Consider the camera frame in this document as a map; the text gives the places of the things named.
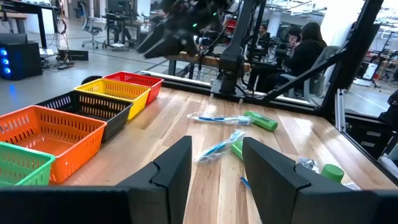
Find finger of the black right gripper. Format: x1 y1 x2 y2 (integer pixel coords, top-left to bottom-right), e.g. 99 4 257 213
136 24 169 54
144 39 198 60

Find black desk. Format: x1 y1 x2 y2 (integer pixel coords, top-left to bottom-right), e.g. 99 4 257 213
102 12 147 50
0 0 60 50

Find black plastic basket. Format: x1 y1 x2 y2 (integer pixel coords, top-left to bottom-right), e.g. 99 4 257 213
35 90 134 143

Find black flat box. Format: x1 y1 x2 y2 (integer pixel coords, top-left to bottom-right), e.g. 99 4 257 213
57 49 90 62

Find yellow plastic basket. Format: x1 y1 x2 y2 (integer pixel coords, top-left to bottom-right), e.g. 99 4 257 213
73 78 152 121

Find red plastic basket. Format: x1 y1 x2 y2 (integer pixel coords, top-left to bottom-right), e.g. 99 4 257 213
102 70 165 105

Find white toothbrush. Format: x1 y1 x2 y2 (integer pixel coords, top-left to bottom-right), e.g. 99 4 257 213
186 111 253 127

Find green plastic basket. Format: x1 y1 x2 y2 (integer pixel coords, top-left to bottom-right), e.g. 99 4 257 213
0 141 56 187

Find person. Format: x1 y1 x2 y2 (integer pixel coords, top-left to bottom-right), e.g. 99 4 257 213
257 24 271 44
254 21 329 94
285 26 302 50

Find grey office chair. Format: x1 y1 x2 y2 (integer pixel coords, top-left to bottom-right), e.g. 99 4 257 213
289 45 341 100

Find silver aluminium post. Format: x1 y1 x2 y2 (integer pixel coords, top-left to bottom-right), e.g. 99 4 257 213
335 88 346 133

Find green travel shampoo bottle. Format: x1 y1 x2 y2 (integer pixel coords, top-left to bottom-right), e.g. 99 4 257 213
230 139 245 162
243 110 279 133
320 164 345 184

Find dark desk monitor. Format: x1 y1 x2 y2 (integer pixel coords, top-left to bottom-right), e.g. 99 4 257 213
105 0 137 15

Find wooden workbench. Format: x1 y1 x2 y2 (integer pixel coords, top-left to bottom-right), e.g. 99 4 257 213
164 51 251 75

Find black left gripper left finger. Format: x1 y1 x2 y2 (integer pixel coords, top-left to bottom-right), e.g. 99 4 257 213
117 136 193 224

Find light office chair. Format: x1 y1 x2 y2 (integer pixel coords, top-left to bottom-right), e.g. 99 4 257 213
79 2 103 50

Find orange plastic basket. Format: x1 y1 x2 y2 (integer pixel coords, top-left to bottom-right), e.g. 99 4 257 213
0 105 108 184

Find black computer tower blue lights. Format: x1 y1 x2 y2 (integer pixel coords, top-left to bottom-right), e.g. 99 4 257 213
0 33 44 81

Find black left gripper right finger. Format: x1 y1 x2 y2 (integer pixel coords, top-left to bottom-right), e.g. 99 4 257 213
241 137 366 224

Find black aluminium table frame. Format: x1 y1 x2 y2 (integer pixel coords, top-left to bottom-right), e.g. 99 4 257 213
80 0 398 181

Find blue toothbrush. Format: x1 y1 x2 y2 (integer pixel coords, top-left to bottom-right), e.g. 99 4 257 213
195 128 246 165

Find dark blue disposable razor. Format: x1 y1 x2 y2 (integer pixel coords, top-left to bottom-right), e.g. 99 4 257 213
239 175 252 191

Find black comb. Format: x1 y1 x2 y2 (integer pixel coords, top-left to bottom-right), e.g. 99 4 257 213
297 156 321 174

